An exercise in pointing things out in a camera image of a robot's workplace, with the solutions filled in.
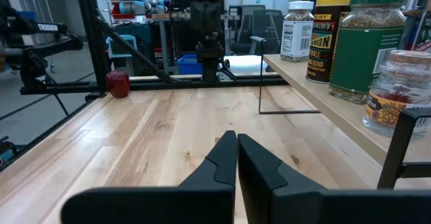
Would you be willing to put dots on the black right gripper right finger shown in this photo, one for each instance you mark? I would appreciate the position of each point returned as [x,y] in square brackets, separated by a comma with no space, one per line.
[276,200]

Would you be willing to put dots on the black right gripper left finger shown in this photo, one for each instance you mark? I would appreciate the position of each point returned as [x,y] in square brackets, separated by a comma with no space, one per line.
[202,200]

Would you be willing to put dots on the bagel sesame jar white lid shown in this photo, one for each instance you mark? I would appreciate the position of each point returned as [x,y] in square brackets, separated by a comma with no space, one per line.
[297,32]

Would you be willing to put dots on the crunchy onion bottle yellow lid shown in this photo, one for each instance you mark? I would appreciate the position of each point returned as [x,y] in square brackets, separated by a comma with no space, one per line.
[323,45]

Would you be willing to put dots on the saffron glass jar cork lid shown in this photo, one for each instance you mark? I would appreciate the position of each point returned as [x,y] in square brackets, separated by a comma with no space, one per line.
[394,99]

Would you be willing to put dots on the green oregano jar green lid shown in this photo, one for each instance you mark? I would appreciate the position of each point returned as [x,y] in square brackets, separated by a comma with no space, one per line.
[363,56]

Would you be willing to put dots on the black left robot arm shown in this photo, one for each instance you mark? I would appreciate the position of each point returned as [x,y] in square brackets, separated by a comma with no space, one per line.
[209,54]

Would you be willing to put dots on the black Trossen-labelled robot arm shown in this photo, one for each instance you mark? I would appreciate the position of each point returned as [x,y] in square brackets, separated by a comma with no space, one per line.
[47,27]

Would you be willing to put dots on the blue floor crate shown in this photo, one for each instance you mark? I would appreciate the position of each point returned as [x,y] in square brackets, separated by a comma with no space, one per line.
[188,64]

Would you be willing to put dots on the black office chair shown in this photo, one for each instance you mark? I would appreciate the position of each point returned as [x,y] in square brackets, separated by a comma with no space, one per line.
[256,25]

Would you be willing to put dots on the white box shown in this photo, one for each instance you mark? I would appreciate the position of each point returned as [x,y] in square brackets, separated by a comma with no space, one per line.
[246,64]

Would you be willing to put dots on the red round toy fruit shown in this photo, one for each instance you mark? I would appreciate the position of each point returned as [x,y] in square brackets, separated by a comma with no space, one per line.
[117,83]

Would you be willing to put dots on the wooden shelf riser black frame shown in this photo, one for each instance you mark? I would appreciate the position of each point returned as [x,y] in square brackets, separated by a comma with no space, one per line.
[323,93]

